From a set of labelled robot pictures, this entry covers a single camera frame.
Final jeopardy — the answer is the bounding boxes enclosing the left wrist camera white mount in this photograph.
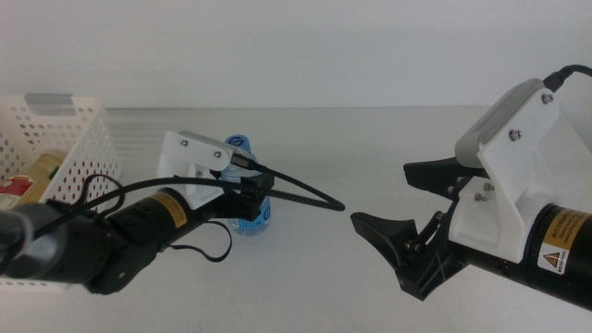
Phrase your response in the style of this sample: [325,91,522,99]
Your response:
[156,129,260,209]

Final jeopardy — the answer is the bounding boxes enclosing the thick black right camera cable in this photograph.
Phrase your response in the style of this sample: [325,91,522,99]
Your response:
[543,63,592,93]

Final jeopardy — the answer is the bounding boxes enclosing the red soda can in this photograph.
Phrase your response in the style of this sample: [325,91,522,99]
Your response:
[55,159,112,200]

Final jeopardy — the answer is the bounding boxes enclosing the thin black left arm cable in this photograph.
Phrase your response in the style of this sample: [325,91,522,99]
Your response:
[45,173,127,221]

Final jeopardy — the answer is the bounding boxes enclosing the thin black left gripper cable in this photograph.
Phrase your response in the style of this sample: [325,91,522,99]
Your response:
[161,219,234,264]

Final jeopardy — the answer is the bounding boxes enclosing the yellow tea bottle clear cap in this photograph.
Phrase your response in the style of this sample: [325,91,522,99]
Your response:
[0,150,68,212]

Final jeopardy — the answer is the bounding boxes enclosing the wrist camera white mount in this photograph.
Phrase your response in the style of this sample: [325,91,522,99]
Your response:
[448,77,592,265]
[156,129,260,209]

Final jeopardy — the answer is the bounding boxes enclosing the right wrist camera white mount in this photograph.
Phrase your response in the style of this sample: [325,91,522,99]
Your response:
[448,77,592,265]

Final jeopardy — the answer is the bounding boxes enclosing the white perforated plastic basket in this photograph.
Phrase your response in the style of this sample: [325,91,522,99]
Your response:
[0,93,122,293]

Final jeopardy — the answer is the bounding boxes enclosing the clear water bottle blue cap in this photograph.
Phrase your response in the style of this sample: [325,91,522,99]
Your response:
[220,133,273,237]

